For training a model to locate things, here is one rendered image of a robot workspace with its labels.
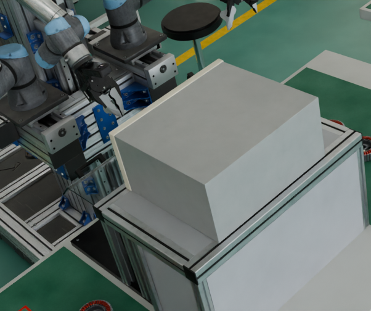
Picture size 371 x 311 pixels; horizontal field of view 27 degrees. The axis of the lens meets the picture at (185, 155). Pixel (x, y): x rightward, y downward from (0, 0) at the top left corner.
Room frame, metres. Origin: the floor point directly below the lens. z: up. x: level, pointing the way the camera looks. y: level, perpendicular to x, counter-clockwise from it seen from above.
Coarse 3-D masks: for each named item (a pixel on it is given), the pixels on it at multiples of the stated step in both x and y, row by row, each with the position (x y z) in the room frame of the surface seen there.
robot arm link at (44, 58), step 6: (42, 48) 2.23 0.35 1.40; (48, 48) 2.20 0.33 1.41; (36, 54) 2.25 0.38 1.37; (42, 54) 2.23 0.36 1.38; (48, 54) 2.21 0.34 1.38; (54, 54) 2.20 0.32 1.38; (60, 54) 2.20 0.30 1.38; (36, 60) 2.25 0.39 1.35; (42, 60) 2.23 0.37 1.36; (48, 60) 2.22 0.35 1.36; (54, 60) 2.22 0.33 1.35; (42, 66) 2.24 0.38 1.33; (48, 66) 2.23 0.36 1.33
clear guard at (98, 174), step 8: (112, 160) 2.01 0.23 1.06; (96, 168) 1.99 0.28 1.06; (104, 168) 1.97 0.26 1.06; (112, 168) 1.96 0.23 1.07; (88, 176) 1.95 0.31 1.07; (96, 176) 1.94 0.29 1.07; (104, 176) 1.93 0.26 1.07; (112, 176) 1.92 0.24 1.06; (120, 176) 1.91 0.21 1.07; (72, 184) 1.94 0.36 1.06; (80, 184) 1.93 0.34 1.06; (88, 184) 1.92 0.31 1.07; (96, 184) 1.91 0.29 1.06; (104, 184) 1.90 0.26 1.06; (112, 184) 1.89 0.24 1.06; (120, 184) 1.88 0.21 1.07; (64, 192) 1.96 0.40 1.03; (80, 192) 1.89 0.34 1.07; (88, 192) 1.88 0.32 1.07; (96, 192) 1.87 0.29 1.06; (104, 192) 1.86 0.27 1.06; (88, 200) 1.84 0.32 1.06; (96, 200) 1.83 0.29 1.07
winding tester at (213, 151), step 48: (192, 96) 1.86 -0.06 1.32; (240, 96) 1.80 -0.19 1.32; (288, 96) 1.74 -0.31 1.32; (144, 144) 1.69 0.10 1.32; (192, 144) 1.63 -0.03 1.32; (240, 144) 1.58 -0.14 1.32; (288, 144) 1.63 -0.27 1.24; (144, 192) 1.71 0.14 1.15; (192, 192) 1.51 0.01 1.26; (240, 192) 1.52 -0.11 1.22
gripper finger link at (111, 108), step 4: (100, 96) 2.05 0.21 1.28; (104, 96) 2.05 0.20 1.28; (104, 100) 2.04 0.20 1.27; (108, 100) 2.04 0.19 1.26; (108, 104) 2.03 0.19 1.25; (112, 104) 2.04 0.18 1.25; (104, 108) 2.06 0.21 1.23; (108, 108) 2.02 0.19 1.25; (112, 108) 2.03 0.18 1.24; (108, 112) 2.05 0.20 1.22; (112, 112) 2.02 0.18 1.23; (116, 112) 2.02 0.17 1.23; (120, 112) 2.02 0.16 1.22; (120, 116) 2.02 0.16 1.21
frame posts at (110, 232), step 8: (104, 224) 1.75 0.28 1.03; (112, 232) 1.75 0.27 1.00; (112, 240) 1.74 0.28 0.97; (120, 240) 1.76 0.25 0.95; (128, 240) 1.66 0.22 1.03; (112, 248) 1.76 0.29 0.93; (120, 248) 1.75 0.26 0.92; (128, 248) 1.68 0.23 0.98; (120, 256) 1.75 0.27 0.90; (120, 264) 1.74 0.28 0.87; (128, 264) 1.75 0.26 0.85; (136, 264) 1.66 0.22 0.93; (120, 272) 1.76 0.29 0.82; (128, 272) 1.76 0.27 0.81; (136, 272) 1.67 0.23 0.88; (128, 280) 1.74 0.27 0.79; (144, 288) 1.66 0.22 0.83; (144, 296) 1.67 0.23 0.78
